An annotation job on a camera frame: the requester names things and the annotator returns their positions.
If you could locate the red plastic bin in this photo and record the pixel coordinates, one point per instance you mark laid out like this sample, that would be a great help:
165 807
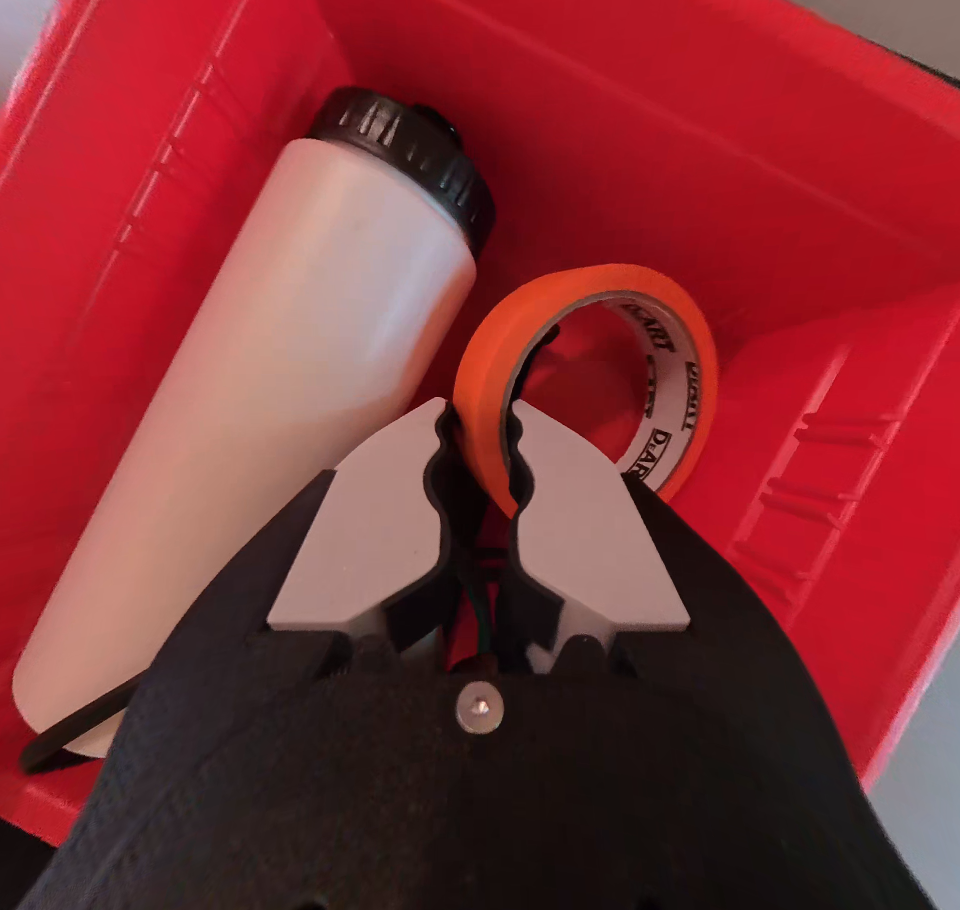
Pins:
675 137

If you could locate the orange tape roll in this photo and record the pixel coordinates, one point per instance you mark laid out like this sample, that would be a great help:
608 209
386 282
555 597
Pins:
480 370

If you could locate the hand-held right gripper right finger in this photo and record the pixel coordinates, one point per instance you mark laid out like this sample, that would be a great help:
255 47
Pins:
592 535

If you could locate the white bottle with black cap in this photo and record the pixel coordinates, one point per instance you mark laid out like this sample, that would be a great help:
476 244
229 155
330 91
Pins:
285 370

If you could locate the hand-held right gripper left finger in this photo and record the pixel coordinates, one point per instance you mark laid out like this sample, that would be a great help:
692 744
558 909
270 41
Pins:
360 527

